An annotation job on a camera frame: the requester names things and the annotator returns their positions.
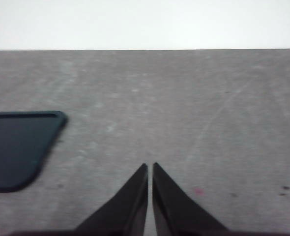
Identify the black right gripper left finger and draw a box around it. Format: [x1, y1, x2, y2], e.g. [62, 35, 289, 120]
[73, 163, 148, 236]

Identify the black rectangular tray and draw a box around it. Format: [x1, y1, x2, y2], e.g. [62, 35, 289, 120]
[0, 110, 68, 193]

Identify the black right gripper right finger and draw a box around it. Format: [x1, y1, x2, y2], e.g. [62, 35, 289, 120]
[152, 162, 231, 236]

